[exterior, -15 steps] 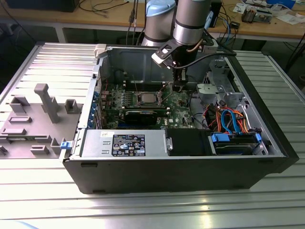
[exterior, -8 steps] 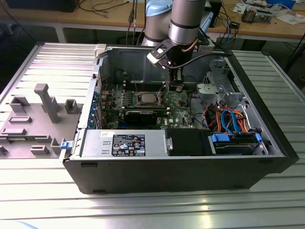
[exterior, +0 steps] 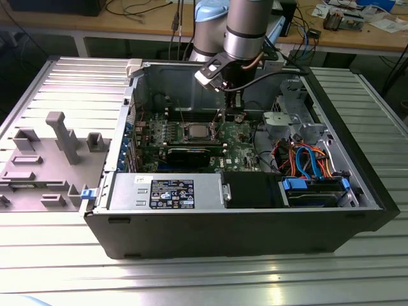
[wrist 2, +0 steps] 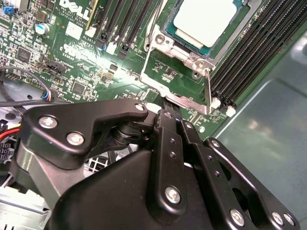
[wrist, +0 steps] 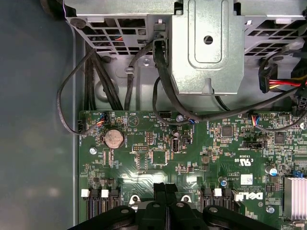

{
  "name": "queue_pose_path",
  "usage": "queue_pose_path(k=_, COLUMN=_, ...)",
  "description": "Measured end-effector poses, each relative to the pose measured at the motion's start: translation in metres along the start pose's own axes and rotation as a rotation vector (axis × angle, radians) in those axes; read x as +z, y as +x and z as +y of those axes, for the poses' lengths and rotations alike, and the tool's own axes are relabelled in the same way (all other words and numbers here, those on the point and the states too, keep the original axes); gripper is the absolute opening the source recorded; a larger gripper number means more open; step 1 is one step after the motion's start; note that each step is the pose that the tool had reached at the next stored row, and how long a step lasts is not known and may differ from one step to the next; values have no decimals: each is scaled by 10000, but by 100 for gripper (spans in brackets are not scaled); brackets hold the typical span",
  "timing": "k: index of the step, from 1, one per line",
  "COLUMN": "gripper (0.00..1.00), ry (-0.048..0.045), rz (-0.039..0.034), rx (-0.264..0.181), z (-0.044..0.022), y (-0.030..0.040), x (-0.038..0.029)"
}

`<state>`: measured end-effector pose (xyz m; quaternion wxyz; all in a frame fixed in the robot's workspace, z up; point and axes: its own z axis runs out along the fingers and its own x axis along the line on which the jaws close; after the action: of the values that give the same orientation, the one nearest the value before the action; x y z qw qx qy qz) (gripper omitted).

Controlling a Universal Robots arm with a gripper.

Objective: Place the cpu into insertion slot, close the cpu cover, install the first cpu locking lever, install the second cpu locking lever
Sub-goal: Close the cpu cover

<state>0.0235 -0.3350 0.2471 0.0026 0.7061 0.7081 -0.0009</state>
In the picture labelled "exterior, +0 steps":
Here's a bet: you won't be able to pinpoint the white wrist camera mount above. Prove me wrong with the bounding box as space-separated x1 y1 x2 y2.
194 62 229 93

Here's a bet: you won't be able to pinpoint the white paper sheets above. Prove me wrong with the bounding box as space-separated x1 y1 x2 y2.
369 17 407 33

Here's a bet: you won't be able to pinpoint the silver metal drive bracket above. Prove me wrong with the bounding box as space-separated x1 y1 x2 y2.
261 111 302 140

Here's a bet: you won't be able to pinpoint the grey plastic parts rack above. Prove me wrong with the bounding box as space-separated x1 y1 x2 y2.
0 111 112 213

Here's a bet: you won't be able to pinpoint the metal socket cover frame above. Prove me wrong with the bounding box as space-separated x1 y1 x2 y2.
183 122 220 142

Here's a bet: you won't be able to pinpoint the wooden workbench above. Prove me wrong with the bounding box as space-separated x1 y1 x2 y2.
0 0 408 58

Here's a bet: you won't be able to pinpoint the grey case release latch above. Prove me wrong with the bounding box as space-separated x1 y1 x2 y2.
126 59 143 79

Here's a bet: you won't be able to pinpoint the black open PC case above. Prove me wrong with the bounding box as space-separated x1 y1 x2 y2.
83 59 401 261

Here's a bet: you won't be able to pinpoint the black power supply label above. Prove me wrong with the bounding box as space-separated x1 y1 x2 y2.
150 178 195 210

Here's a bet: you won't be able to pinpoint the metal heatsink cooler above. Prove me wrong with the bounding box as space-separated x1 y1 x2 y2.
322 8 344 32

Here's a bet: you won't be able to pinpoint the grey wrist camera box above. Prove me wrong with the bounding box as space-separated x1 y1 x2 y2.
263 52 285 71

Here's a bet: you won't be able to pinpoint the grey drive cage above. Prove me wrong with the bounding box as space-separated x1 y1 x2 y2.
273 78 309 115

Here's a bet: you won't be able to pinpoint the grey plastic bay bracket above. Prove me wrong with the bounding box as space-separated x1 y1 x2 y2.
299 122 330 143

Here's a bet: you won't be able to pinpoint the orange power wire bundle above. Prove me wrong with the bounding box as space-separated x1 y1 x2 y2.
272 140 335 179

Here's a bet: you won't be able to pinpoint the black RAM slot row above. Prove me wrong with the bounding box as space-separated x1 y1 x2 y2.
149 140 228 150
165 108 226 124

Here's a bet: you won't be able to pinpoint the hard disk blue carrier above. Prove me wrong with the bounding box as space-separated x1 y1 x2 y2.
278 177 351 208

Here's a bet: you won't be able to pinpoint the black graphics card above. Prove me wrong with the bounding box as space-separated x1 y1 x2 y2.
164 146 212 168

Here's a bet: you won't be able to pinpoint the black monitor base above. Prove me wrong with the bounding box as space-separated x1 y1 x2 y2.
6 0 103 17

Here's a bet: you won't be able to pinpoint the green motherboard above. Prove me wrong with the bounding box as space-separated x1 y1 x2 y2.
133 110 265 175

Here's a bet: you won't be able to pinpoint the silver power supply unit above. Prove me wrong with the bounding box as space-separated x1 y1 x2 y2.
107 173 226 212

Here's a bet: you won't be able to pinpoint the blue flat data wire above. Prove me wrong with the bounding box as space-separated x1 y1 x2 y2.
295 145 323 181

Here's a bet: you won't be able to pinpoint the blue box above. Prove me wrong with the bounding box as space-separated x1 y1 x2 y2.
356 0 396 10

